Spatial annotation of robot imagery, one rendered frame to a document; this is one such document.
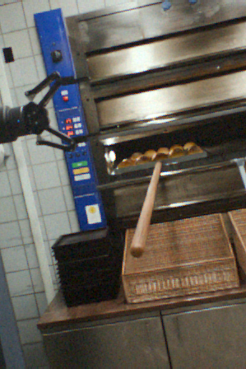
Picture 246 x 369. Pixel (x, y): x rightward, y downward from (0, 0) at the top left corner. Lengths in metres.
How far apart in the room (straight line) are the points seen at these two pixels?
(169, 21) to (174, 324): 1.61
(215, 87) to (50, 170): 1.06
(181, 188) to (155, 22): 0.94
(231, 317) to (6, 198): 1.45
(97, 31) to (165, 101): 0.55
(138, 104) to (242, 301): 1.20
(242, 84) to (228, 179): 0.54
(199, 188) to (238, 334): 0.84
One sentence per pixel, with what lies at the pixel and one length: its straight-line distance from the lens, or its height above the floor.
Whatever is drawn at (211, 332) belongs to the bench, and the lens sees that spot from 2.38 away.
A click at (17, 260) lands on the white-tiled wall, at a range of 2.96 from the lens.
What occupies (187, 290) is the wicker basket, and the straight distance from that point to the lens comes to 2.35.
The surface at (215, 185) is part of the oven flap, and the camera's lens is 2.74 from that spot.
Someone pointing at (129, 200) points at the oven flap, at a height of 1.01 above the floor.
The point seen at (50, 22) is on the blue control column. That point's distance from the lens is 2.81.
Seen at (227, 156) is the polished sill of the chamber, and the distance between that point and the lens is 2.73.
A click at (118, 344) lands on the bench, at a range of 2.42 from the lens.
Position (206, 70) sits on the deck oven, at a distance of 2.73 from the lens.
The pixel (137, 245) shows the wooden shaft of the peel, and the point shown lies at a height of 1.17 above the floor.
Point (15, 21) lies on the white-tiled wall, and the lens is 2.90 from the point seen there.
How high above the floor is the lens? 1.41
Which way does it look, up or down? 6 degrees down
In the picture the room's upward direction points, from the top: 11 degrees counter-clockwise
